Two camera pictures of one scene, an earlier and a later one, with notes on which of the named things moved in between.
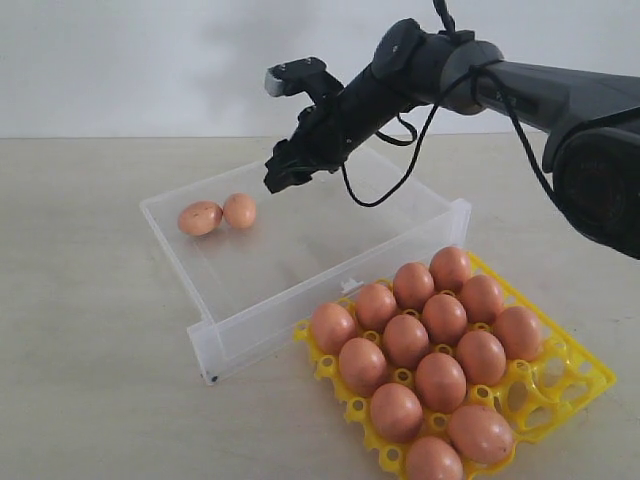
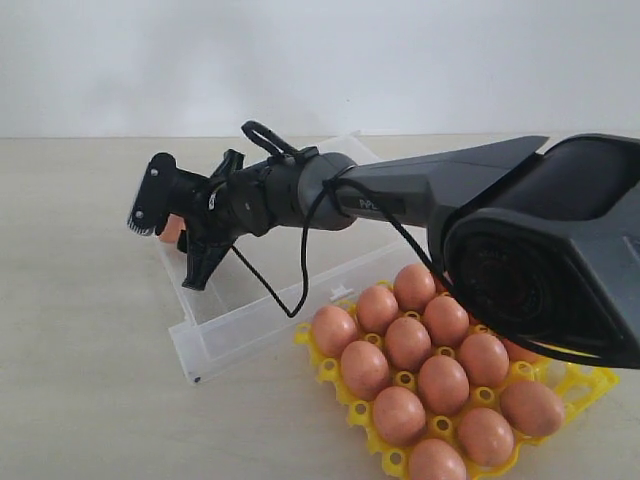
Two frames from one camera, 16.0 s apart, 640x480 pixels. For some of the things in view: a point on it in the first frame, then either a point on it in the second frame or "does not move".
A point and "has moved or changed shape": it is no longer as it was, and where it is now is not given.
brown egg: x=396 y=412 does not move
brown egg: x=201 y=217 has moved or changed shape
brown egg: x=482 y=357 does not move
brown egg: x=413 y=286 does not move
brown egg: x=433 y=458 does not move
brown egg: x=441 y=382 does not move
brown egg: x=239 y=210 has moved or changed shape
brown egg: x=374 y=304 does not move
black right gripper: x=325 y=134 to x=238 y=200
